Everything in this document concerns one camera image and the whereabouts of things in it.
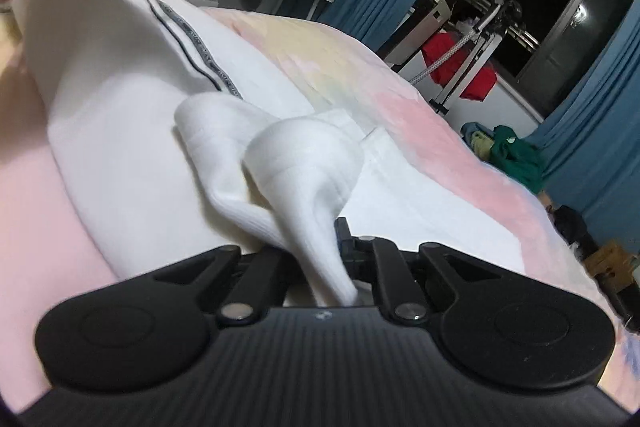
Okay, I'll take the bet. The white tripod stand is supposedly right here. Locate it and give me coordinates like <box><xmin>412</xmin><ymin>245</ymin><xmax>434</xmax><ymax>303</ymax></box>
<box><xmin>410</xmin><ymin>0</ymin><xmax>542</xmax><ymax>114</ymax></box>

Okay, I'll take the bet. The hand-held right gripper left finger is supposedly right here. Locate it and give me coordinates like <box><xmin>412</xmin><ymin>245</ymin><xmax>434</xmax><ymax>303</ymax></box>
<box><xmin>152</xmin><ymin>244</ymin><xmax>306</xmax><ymax>327</ymax></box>

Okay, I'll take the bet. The braided grey hose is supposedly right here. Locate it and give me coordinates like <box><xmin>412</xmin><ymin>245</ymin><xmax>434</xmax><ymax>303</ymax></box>
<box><xmin>409</xmin><ymin>29</ymin><xmax>484</xmax><ymax>86</ymax></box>

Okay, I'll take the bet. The pastel blanket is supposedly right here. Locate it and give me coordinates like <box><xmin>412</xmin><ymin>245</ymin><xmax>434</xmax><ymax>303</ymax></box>
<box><xmin>0</xmin><ymin>4</ymin><xmax>640</xmax><ymax>414</ymax></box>

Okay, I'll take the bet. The black clothes pile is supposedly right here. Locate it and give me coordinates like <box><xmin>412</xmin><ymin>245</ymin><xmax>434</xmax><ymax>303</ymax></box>
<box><xmin>552</xmin><ymin>204</ymin><xmax>592</xmax><ymax>254</ymax></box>

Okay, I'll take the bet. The red cloth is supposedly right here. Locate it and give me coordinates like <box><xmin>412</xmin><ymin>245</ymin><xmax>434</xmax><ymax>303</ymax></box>
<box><xmin>421</xmin><ymin>32</ymin><xmax>499</xmax><ymax>101</ymax></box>

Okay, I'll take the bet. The green garment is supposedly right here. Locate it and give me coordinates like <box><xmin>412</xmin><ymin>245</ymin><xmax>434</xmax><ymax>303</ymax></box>
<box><xmin>490</xmin><ymin>124</ymin><xmax>549</xmax><ymax>196</ymax></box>

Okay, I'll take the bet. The white leaning board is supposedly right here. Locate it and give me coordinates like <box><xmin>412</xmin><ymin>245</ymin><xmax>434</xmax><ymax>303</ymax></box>
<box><xmin>385</xmin><ymin>0</ymin><xmax>452</xmax><ymax>71</ymax></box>

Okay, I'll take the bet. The pale yellow garment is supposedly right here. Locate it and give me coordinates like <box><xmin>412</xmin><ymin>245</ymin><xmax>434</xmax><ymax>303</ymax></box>
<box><xmin>461</xmin><ymin>122</ymin><xmax>502</xmax><ymax>164</ymax></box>

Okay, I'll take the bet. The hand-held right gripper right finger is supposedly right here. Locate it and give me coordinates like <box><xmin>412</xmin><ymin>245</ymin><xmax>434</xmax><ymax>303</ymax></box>
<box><xmin>334</xmin><ymin>217</ymin><xmax>494</xmax><ymax>327</ymax></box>

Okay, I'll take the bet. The white knit garment striped trim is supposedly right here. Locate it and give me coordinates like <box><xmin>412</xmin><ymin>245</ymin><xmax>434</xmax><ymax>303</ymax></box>
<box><xmin>10</xmin><ymin>0</ymin><xmax>527</xmax><ymax>308</ymax></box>

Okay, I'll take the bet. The white ribbed sock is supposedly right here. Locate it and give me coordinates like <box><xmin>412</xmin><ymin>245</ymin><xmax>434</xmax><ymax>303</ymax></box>
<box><xmin>242</xmin><ymin>117</ymin><xmax>366</xmax><ymax>306</ymax></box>
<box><xmin>174</xmin><ymin>94</ymin><xmax>282</xmax><ymax>241</ymax></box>

